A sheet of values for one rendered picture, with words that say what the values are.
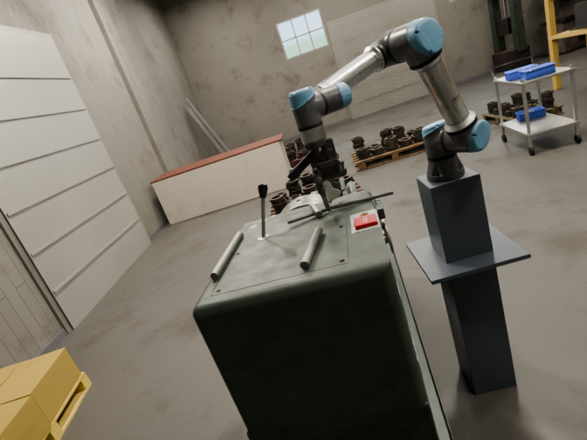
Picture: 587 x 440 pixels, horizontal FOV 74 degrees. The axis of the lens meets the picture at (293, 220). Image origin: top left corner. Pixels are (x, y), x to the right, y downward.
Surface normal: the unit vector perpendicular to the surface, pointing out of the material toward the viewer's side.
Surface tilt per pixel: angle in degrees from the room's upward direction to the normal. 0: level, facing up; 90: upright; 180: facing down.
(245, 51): 90
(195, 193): 90
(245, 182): 90
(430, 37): 83
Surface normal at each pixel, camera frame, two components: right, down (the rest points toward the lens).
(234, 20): 0.00, 0.33
